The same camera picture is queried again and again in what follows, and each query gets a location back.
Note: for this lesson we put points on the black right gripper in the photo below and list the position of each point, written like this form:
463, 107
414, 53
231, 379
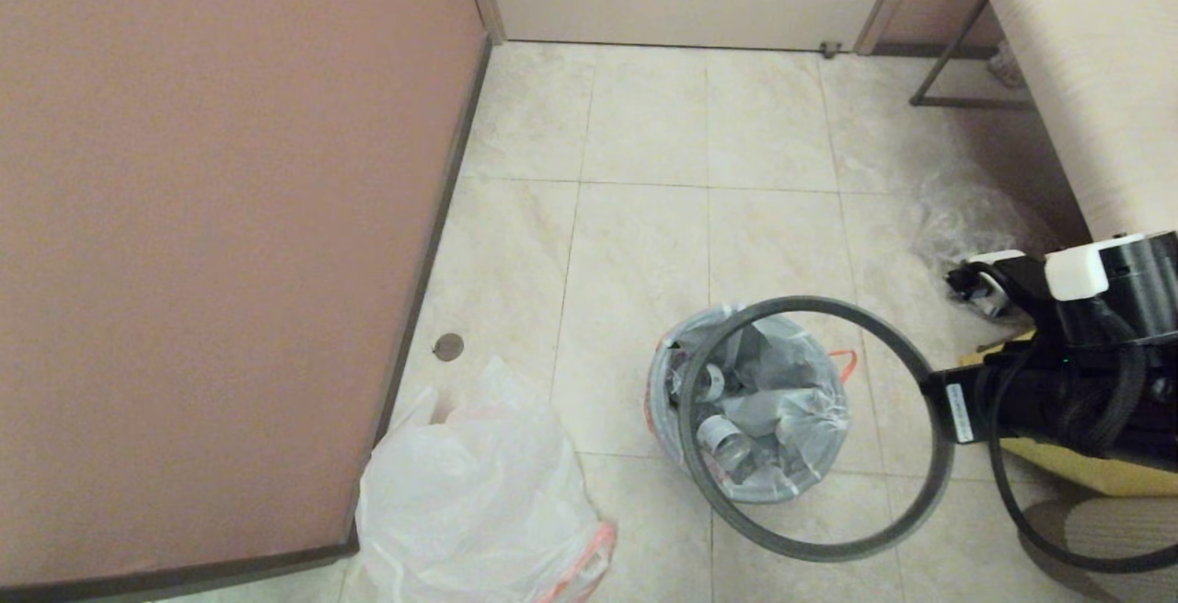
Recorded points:
1058, 400

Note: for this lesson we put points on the yellow shopping bag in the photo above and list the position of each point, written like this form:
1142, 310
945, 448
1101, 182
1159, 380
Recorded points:
1104, 476

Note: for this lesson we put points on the clear bag with black contents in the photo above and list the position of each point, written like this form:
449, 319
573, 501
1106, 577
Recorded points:
966, 226

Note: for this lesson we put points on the black round trash bin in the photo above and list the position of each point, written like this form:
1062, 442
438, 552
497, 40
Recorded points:
764, 495

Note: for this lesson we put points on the grey ribbed round object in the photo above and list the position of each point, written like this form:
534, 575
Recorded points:
1104, 529

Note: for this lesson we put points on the crumpled translucent plastic wrap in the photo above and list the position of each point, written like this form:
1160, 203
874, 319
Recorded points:
782, 410

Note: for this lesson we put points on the cream striped table top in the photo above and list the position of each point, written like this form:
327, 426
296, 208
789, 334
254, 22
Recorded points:
1095, 78

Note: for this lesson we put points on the clear plastic bottle white label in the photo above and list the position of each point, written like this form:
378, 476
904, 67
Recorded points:
704, 382
722, 442

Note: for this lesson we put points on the small clear container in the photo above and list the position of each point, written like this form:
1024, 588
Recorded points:
1005, 65

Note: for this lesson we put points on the small metal door stop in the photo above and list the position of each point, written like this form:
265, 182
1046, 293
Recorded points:
829, 50

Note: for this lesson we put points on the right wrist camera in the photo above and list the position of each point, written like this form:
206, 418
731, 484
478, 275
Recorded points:
989, 295

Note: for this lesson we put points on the dark metal table frame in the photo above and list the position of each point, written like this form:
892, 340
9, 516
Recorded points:
966, 102

